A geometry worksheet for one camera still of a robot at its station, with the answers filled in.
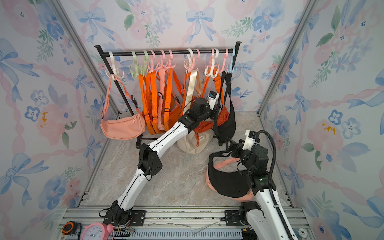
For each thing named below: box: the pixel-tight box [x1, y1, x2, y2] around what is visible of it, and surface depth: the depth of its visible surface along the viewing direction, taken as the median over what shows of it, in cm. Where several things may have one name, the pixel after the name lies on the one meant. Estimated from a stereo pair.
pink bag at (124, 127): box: [100, 74, 146, 140], surface depth 94 cm
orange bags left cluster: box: [138, 68, 190, 135], surface depth 81 cm
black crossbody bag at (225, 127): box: [215, 50, 239, 146], surface depth 94 cm
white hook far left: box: [105, 51, 125, 80], surface depth 70 cm
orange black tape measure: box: [62, 221, 82, 236], surface depth 71 cm
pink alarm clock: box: [80, 222, 115, 240], surface depth 70 cm
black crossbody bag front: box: [208, 150, 253, 198], surface depth 79 cm
